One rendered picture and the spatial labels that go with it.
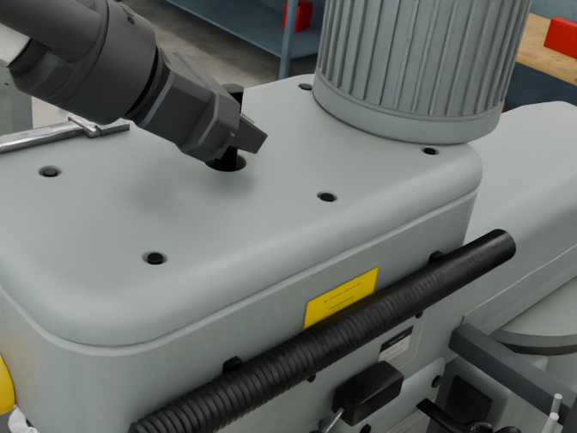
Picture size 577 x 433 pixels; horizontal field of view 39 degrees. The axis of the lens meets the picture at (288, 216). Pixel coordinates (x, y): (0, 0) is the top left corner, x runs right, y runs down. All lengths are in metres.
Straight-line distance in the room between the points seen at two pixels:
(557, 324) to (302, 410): 0.51
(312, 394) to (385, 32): 0.34
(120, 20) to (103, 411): 0.27
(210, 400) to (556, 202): 0.62
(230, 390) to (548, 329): 0.65
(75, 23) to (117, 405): 0.26
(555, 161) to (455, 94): 0.39
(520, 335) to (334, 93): 0.49
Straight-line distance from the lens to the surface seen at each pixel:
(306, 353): 0.64
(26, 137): 0.72
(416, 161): 0.76
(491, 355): 0.97
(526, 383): 0.95
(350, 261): 0.68
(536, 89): 5.43
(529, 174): 1.09
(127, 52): 0.59
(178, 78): 0.61
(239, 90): 0.68
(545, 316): 1.19
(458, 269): 0.78
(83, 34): 0.55
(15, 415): 1.47
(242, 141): 0.68
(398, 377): 0.82
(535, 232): 1.05
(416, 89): 0.77
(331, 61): 0.81
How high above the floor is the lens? 2.22
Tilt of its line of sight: 31 degrees down
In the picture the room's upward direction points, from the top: 8 degrees clockwise
